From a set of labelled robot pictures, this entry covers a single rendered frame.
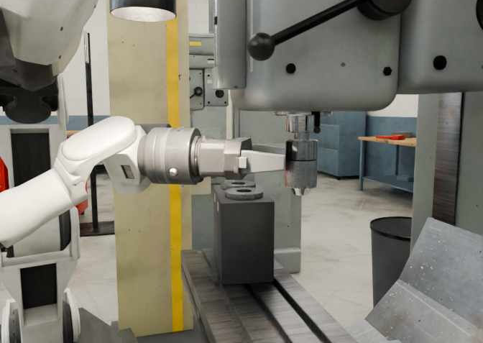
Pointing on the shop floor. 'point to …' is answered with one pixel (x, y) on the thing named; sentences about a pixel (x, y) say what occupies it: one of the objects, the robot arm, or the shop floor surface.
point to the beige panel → (181, 225)
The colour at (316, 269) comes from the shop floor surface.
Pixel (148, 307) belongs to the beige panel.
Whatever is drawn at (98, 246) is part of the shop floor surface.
